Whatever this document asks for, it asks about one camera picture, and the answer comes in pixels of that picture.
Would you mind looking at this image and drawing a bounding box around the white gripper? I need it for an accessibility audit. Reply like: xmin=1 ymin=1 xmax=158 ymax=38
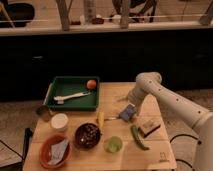
xmin=128 ymin=87 xmax=145 ymax=114

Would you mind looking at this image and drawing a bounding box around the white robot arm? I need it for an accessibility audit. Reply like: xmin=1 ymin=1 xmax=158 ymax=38
xmin=127 ymin=72 xmax=213 ymax=171

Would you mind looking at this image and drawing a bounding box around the green pepper toy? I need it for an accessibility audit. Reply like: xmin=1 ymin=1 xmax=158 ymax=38
xmin=130 ymin=125 xmax=149 ymax=151

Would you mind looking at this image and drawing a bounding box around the yellow banana toy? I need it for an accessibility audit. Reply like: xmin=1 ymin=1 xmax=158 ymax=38
xmin=97 ymin=111 xmax=104 ymax=130

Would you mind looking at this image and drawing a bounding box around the orange ball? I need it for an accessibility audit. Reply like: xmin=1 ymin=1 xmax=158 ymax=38
xmin=87 ymin=80 xmax=97 ymax=90

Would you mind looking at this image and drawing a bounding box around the green plastic cup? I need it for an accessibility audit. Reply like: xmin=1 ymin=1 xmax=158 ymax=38
xmin=104 ymin=136 xmax=123 ymax=153

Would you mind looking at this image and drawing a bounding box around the dark brown bowl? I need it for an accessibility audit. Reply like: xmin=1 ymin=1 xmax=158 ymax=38
xmin=74 ymin=123 xmax=101 ymax=150

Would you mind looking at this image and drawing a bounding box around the green plastic tray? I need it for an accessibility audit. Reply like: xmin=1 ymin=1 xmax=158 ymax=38
xmin=45 ymin=76 xmax=99 ymax=111

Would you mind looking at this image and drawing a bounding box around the white brush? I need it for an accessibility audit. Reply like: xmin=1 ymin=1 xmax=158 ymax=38
xmin=53 ymin=92 xmax=90 ymax=104

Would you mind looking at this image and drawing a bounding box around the white round container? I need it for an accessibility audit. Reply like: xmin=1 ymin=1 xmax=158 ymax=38
xmin=50 ymin=113 xmax=69 ymax=132

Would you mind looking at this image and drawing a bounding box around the grey cloth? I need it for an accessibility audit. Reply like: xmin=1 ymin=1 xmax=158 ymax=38
xmin=48 ymin=139 xmax=69 ymax=165

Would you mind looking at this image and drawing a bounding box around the orange bowl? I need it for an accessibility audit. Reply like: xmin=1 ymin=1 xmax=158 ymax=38
xmin=39 ymin=134 xmax=71 ymax=169

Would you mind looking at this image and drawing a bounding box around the black chair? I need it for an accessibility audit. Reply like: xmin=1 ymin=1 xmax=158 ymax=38
xmin=0 ymin=3 xmax=35 ymax=28

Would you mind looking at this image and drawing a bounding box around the black cable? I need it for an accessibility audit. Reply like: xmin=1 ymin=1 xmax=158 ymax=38
xmin=169 ymin=133 xmax=200 ymax=171

